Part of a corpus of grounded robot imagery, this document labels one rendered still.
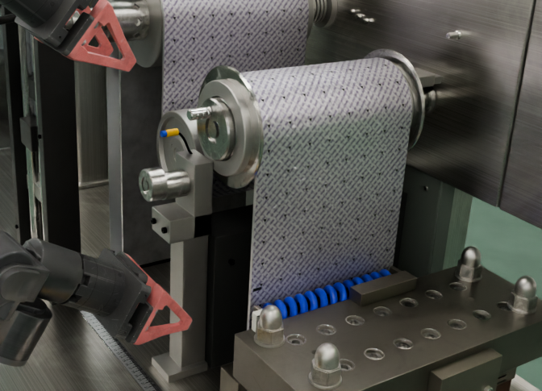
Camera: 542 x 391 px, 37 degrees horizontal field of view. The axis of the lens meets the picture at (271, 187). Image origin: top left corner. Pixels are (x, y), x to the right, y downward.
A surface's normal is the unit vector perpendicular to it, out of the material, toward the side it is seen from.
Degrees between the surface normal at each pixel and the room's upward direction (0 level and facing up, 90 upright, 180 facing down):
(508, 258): 0
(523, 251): 0
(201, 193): 90
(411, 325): 0
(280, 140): 90
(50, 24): 50
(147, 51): 90
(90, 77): 90
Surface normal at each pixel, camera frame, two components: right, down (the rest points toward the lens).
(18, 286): 0.71, 0.45
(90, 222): 0.06, -0.92
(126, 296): -0.68, -0.33
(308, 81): 0.30, -0.65
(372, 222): 0.55, 0.35
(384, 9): -0.83, 0.17
